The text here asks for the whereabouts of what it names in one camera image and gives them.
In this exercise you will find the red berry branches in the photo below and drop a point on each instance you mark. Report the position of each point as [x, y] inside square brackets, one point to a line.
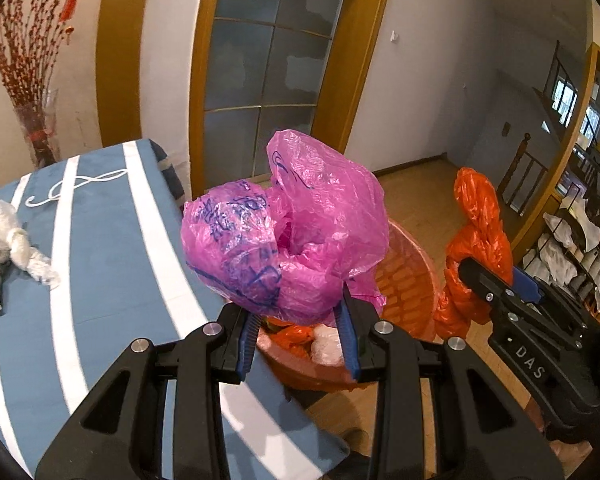
[25, 50]

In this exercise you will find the white translucent plastic bag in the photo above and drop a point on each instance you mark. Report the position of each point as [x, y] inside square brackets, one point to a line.
[326, 350]

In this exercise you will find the wooden wall trim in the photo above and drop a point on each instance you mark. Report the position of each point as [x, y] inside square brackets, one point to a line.
[122, 60]

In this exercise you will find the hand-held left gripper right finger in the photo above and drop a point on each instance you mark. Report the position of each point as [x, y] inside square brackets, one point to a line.
[349, 345]

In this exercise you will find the pink plastic bag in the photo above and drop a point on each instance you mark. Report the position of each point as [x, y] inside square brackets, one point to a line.
[305, 220]

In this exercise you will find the clear glass vase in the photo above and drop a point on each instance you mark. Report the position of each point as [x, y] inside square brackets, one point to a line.
[40, 130]

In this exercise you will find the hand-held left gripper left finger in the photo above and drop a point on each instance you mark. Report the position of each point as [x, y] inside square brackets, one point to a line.
[247, 340]

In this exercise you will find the wooden door frame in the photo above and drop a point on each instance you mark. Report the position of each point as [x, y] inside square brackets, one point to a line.
[200, 85]

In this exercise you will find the knotted orange plastic bag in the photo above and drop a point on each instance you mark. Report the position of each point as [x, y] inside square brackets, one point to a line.
[475, 210]

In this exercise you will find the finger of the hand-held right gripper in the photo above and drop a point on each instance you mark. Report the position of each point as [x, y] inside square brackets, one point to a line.
[485, 285]
[527, 287]

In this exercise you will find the wooden chair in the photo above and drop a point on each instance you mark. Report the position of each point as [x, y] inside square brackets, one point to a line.
[522, 160]

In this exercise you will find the orange plastic basket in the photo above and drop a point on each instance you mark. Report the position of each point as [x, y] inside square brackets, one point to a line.
[410, 285]

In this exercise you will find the clear plastic bag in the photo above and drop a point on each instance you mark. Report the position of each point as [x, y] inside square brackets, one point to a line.
[17, 245]

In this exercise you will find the frosted glass door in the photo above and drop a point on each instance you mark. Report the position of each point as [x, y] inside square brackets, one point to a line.
[260, 85]

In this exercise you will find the white crumpled cloth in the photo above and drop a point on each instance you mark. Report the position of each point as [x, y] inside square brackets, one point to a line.
[575, 230]

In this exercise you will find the metal storage rack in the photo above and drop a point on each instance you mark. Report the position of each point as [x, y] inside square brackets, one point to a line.
[575, 260]

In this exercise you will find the blue white striped tablecloth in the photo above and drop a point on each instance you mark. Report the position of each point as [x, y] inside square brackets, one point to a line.
[110, 270]

